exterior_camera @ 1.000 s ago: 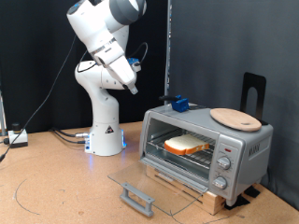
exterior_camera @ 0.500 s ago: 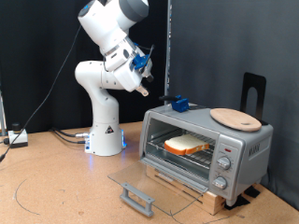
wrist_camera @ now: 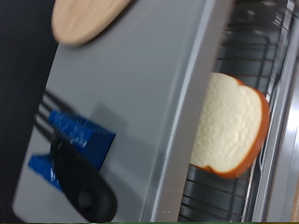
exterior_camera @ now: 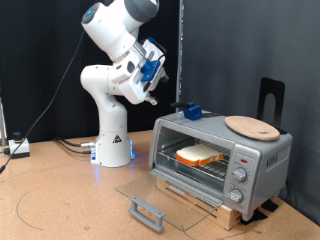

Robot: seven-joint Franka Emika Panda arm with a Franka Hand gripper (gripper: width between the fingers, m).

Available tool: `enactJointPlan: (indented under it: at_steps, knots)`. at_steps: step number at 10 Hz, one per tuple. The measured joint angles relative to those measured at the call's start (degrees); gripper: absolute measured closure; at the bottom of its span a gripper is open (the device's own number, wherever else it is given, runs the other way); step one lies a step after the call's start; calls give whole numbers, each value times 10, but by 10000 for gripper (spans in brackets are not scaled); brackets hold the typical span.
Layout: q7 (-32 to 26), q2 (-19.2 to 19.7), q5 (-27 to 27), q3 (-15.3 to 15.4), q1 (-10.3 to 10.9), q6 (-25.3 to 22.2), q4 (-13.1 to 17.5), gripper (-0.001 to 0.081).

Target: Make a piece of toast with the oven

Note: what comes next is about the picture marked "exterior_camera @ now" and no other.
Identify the grey emergency stop box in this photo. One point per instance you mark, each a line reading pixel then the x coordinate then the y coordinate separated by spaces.
pixel 20 148

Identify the large silver oven knob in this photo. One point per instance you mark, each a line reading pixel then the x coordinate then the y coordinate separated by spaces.
pixel 240 174

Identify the grey backdrop curtain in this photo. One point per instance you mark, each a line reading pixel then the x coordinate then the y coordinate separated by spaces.
pixel 233 50

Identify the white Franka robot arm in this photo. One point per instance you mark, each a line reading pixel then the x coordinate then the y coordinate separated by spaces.
pixel 110 133

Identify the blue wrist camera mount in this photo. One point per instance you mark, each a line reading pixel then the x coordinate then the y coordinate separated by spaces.
pixel 148 70

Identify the vertical metal pole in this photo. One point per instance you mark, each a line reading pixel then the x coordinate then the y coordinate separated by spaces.
pixel 180 50

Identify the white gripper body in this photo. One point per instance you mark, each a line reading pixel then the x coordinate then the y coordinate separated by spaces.
pixel 133 88

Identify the thin metal post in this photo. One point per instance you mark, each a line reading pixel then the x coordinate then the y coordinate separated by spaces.
pixel 2 123

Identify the black metal bookend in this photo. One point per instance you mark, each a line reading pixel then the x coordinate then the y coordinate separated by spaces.
pixel 266 86

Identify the white bread slice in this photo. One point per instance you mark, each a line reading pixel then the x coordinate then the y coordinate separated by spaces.
pixel 196 153

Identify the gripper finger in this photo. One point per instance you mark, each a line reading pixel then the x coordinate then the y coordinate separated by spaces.
pixel 164 79
pixel 152 99

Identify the black backdrop curtain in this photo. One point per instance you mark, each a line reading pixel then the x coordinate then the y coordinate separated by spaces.
pixel 30 50

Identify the slotted wooden block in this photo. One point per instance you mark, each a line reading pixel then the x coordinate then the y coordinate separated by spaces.
pixel 230 216

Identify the small silver oven knob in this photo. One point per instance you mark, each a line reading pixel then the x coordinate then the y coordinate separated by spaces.
pixel 235 195

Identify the round wooden cutting board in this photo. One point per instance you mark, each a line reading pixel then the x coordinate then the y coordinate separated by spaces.
pixel 253 128

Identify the silver toaster oven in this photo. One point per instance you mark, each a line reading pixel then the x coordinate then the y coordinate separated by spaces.
pixel 266 160

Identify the black foam pad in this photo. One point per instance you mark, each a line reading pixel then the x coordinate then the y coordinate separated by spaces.
pixel 270 205
pixel 253 216

